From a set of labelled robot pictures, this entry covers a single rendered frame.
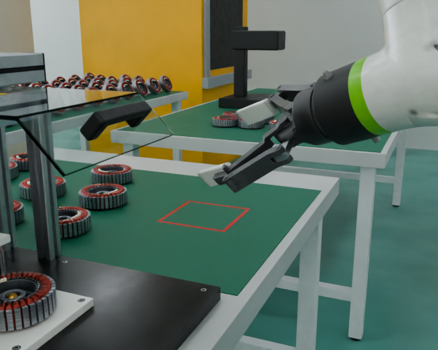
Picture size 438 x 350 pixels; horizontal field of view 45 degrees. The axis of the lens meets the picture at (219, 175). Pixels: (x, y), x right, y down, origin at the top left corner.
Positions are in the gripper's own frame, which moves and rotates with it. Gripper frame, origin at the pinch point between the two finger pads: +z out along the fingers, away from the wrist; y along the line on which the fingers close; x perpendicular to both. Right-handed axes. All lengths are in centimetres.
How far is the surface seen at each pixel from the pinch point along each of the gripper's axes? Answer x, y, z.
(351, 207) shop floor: -177, 165, 156
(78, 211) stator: 0.7, -6.9, 43.0
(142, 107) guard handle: 15.4, -9.8, -4.9
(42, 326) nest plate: 4.5, -35.0, 9.6
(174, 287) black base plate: -9.1, -19.5, 8.9
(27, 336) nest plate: 5.7, -37.2, 8.7
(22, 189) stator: 8, -2, 68
